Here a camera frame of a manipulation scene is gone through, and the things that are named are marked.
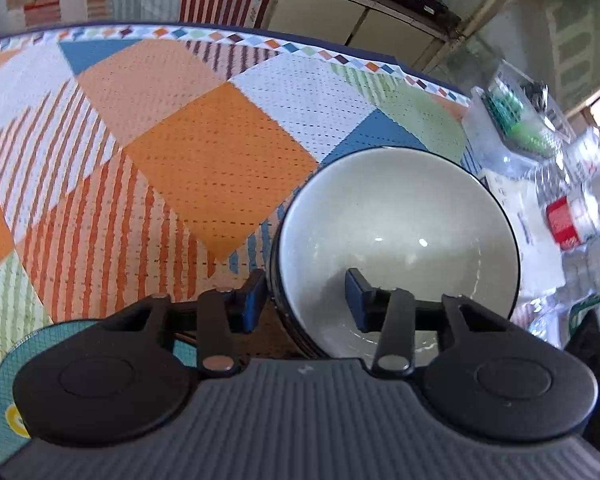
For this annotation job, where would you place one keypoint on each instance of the blue fried egg print plate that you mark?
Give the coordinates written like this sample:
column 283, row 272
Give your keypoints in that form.
column 7, row 375

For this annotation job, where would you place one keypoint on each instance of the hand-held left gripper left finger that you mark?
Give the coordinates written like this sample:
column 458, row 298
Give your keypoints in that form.
column 255, row 302

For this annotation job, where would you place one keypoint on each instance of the red label bottle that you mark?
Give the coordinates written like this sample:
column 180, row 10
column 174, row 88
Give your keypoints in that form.
column 567, row 216

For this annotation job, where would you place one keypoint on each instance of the clear plastic container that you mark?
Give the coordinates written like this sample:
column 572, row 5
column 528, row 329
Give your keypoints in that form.
column 517, row 115

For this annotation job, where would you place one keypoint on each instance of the cream lower cabinet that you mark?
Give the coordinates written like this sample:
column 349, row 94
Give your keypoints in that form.
column 350, row 22

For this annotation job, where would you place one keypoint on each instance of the white bowl with black outside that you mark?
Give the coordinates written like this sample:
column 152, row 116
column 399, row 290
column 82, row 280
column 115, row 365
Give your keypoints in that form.
column 400, row 225

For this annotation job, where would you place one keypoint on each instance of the patchwork tablecloth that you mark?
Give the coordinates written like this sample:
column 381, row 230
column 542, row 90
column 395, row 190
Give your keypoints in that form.
column 155, row 135

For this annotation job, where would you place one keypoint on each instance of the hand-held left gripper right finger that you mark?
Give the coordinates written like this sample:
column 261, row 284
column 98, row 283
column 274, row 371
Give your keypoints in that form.
column 356, row 296

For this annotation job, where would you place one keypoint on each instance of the white tissue packet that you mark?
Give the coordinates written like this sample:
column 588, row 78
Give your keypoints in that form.
column 525, row 210

